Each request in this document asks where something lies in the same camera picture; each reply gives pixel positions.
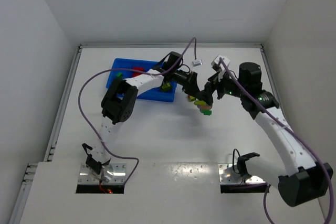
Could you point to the lime green lego brick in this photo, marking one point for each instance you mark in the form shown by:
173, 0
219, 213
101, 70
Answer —
166, 87

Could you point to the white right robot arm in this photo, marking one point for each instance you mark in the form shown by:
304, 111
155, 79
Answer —
302, 178

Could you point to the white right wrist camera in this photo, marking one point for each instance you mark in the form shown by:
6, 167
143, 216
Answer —
220, 63

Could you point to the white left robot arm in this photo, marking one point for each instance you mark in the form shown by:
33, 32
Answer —
119, 100

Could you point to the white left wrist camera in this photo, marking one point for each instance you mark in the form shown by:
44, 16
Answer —
197, 62

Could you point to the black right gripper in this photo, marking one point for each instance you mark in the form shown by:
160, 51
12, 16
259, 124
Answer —
212, 85

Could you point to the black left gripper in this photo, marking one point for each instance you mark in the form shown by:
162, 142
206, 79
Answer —
191, 81

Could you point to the green sloped lego brick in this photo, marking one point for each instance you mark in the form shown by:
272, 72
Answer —
203, 107

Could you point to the blue plastic sorting bin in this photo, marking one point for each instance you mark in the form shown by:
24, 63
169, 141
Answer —
148, 88

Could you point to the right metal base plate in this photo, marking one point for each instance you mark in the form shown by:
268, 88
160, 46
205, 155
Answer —
228, 177

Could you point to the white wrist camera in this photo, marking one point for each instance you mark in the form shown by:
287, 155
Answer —
220, 63
197, 62

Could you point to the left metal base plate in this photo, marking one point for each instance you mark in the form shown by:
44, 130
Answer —
112, 174

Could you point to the metal base plate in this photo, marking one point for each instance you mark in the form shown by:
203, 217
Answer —
112, 174
228, 177

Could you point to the red lime small stack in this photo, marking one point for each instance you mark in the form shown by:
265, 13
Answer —
191, 98

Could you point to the red long lego brick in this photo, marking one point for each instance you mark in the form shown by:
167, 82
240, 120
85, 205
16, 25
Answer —
138, 69

